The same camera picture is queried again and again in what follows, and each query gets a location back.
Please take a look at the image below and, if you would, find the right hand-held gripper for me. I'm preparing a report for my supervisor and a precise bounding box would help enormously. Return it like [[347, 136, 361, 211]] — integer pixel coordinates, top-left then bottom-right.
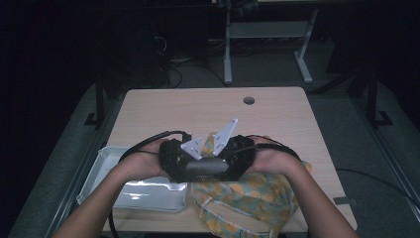
[[206, 118, 258, 182]]

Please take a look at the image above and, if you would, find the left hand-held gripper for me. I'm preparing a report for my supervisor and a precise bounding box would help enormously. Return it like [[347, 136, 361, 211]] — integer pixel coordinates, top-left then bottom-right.
[[157, 136, 208, 183]]

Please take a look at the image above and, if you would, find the teal fruit print apron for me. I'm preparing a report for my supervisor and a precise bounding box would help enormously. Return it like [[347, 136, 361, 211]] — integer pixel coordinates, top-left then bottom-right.
[[191, 132, 313, 238]]

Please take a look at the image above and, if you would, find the person's left hand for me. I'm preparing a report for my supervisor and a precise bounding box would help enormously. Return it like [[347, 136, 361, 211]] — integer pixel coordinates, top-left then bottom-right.
[[129, 138, 170, 181]]

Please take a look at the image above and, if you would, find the person's right hand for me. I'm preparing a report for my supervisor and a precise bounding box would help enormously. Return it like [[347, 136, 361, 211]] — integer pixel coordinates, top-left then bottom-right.
[[245, 135, 308, 177]]

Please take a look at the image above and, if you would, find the white plastic tray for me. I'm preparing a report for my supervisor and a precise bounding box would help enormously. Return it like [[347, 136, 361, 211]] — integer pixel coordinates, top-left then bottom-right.
[[75, 145, 189, 213]]

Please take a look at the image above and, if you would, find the black metal stand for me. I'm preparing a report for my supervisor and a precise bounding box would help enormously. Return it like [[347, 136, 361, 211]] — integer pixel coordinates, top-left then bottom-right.
[[365, 67, 394, 129], [83, 72, 107, 131]]

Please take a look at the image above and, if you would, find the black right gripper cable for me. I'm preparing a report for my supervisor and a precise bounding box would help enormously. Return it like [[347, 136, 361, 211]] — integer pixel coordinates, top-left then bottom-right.
[[247, 134, 302, 163]]

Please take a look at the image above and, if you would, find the tangle of floor cables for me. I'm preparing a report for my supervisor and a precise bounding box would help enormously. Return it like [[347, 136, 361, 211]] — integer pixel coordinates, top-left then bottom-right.
[[155, 34, 229, 89]]

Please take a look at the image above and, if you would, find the white metal desk frame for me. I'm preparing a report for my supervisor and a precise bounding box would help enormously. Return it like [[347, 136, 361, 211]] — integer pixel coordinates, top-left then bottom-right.
[[223, 7, 320, 85]]

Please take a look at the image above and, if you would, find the black floor cable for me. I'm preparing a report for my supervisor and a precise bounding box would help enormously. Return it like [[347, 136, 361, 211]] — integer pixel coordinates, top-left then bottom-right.
[[336, 168, 420, 210]]

